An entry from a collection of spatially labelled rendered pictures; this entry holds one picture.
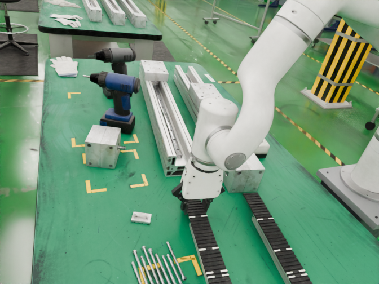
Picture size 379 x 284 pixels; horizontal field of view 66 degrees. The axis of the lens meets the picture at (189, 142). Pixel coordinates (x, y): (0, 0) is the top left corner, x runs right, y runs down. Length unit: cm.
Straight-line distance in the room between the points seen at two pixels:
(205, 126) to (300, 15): 28
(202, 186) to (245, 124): 24
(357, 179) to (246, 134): 68
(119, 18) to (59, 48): 53
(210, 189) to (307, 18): 43
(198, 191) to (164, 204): 16
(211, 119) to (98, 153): 44
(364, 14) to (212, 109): 34
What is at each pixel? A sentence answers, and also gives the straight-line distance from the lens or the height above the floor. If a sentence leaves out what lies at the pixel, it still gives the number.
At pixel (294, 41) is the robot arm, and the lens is 61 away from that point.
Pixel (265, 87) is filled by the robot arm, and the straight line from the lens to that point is 61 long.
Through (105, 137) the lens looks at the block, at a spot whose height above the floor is 87.
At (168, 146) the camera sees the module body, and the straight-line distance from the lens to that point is 94.
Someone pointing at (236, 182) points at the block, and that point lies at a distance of 93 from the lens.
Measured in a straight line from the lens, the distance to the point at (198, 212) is 82.
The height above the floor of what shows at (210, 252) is 81.
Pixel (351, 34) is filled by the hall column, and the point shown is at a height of 88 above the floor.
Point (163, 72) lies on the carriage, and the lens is 140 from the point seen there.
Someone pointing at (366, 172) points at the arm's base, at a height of 88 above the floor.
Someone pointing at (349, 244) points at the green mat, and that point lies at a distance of 99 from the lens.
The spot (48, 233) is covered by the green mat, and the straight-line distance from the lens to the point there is 81.
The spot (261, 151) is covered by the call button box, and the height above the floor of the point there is 82.
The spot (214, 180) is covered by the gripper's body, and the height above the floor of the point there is 94.
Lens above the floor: 140
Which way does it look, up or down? 33 degrees down
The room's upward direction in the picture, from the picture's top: 11 degrees clockwise
